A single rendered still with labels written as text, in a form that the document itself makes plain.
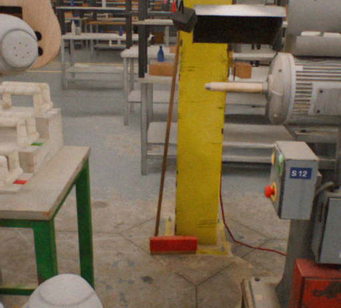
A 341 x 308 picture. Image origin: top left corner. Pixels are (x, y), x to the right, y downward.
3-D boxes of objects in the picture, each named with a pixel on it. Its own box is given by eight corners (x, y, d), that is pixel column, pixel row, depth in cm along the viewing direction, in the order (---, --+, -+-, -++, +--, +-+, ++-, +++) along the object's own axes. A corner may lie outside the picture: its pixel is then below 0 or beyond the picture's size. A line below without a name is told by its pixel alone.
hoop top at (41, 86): (50, 90, 169) (50, 82, 168) (47, 92, 166) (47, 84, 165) (3, 88, 171) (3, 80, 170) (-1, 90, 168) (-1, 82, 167)
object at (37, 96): (44, 114, 164) (42, 90, 161) (41, 116, 161) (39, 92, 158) (36, 113, 165) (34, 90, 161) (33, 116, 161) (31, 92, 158)
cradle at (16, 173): (24, 173, 147) (24, 165, 146) (10, 187, 136) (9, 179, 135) (15, 173, 147) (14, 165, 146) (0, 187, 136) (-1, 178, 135)
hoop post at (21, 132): (28, 146, 152) (26, 122, 149) (25, 149, 149) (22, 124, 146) (20, 146, 152) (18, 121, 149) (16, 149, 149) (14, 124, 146)
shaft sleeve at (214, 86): (260, 84, 149) (262, 82, 146) (260, 93, 149) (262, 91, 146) (210, 83, 150) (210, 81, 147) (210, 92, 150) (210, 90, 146)
